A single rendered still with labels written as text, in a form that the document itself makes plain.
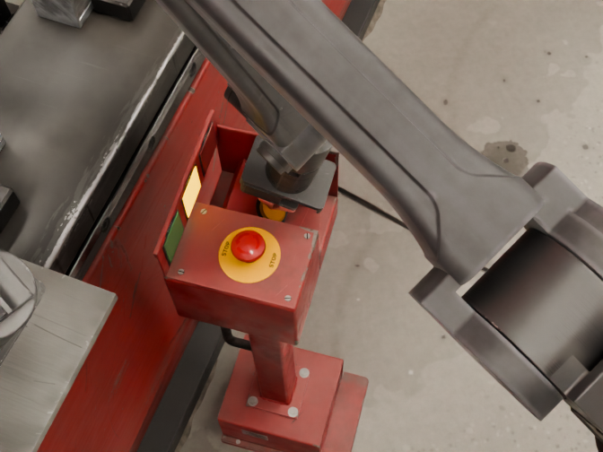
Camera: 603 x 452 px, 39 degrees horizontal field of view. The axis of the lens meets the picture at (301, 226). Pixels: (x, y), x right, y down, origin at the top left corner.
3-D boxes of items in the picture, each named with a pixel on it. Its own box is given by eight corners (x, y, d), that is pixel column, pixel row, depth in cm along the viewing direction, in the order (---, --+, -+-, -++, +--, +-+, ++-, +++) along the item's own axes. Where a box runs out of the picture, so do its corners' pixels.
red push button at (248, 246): (261, 276, 99) (259, 263, 96) (228, 268, 100) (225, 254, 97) (271, 246, 101) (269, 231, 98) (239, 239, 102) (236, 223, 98)
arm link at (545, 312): (625, 456, 45) (698, 381, 45) (506, 333, 42) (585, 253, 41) (540, 385, 53) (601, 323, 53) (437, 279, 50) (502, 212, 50)
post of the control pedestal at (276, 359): (288, 405, 159) (274, 285, 111) (260, 397, 160) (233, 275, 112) (296, 378, 161) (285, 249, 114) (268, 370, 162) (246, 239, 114)
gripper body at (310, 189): (254, 140, 103) (266, 110, 97) (333, 169, 104) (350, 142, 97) (237, 186, 100) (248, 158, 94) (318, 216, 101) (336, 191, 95)
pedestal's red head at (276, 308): (298, 347, 107) (293, 288, 91) (177, 316, 109) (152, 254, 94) (337, 211, 116) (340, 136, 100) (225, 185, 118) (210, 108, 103)
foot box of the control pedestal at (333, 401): (345, 476, 164) (346, 462, 154) (220, 442, 168) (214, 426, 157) (369, 378, 173) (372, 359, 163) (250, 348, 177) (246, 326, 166)
